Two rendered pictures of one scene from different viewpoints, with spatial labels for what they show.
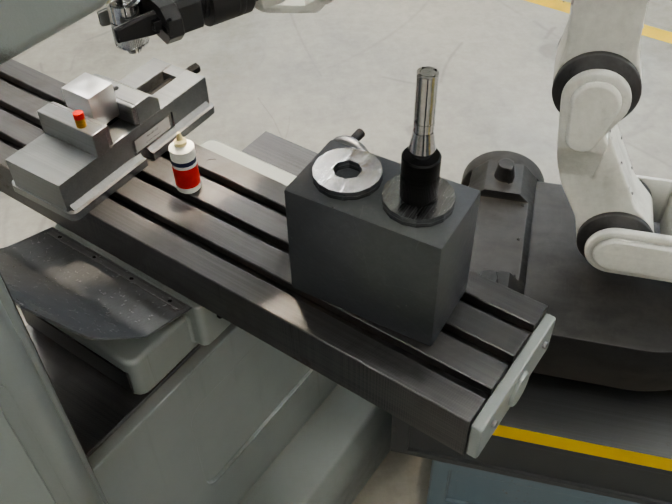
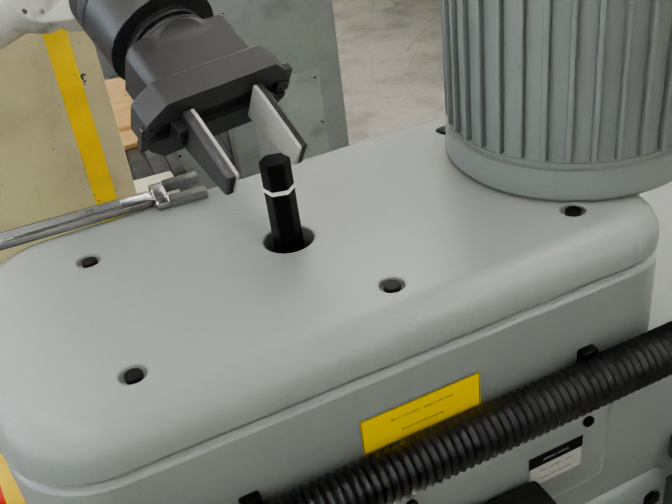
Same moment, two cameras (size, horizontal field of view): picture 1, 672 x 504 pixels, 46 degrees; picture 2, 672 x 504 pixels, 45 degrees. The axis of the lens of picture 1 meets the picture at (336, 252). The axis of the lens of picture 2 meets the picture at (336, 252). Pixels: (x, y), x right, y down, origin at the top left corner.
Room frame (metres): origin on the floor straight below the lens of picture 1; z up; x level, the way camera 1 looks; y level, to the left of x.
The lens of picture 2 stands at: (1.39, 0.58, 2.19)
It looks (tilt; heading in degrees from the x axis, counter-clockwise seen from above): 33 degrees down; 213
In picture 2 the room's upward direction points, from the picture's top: 8 degrees counter-clockwise
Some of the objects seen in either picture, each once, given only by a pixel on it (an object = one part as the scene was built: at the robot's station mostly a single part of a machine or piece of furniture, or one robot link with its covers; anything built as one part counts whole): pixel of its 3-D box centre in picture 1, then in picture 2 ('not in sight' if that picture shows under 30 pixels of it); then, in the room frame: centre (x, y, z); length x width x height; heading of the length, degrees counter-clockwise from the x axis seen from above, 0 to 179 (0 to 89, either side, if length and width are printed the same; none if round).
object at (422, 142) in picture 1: (424, 115); not in sight; (0.73, -0.10, 1.26); 0.03 x 0.03 x 0.11
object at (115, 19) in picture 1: (128, 23); not in sight; (0.99, 0.28, 1.23); 0.05 x 0.05 x 0.06
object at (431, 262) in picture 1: (380, 238); not in sight; (0.75, -0.06, 1.04); 0.22 x 0.12 x 0.20; 59
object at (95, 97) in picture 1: (91, 101); not in sight; (1.07, 0.39, 1.05); 0.06 x 0.05 x 0.06; 56
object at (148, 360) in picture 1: (178, 247); not in sight; (0.99, 0.28, 0.80); 0.50 x 0.35 x 0.12; 144
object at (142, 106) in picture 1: (119, 97); not in sight; (1.11, 0.35, 1.03); 0.12 x 0.06 x 0.04; 56
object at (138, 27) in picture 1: (138, 29); not in sight; (0.96, 0.26, 1.24); 0.06 x 0.02 x 0.03; 124
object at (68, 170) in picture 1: (112, 122); not in sight; (1.09, 0.37, 0.99); 0.35 x 0.15 x 0.11; 146
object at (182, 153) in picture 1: (183, 160); not in sight; (0.99, 0.24, 0.99); 0.04 x 0.04 x 0.11
